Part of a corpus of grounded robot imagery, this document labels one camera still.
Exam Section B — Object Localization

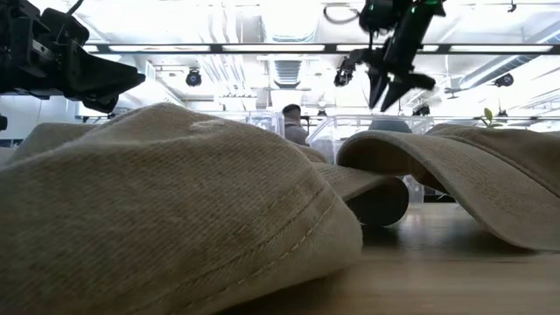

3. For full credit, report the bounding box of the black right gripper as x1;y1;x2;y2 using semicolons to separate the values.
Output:
348;37;438;113

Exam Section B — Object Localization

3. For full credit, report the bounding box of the small green plant sprout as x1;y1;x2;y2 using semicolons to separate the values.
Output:
479;108;504;130

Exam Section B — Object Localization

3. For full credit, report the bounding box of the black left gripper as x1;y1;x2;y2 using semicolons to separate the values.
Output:
0;0;146;114

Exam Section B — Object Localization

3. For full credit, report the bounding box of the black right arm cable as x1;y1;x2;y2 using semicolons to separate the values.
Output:
322;4;362;25

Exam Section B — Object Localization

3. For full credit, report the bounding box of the dark grey cap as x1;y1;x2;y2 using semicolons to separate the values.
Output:
368;118;413;134

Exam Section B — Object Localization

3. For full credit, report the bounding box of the person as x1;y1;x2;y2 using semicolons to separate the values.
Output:
282;103;311;148

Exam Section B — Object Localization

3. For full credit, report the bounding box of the ceiling air vent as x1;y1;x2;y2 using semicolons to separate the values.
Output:
273;59;303;89

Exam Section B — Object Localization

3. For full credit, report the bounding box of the clear plastic bin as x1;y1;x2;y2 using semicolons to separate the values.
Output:
244;109;285;137
308;114;438;203

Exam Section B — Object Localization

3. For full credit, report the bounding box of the black overhead frame bar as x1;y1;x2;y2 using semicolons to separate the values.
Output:
82;42;560;56

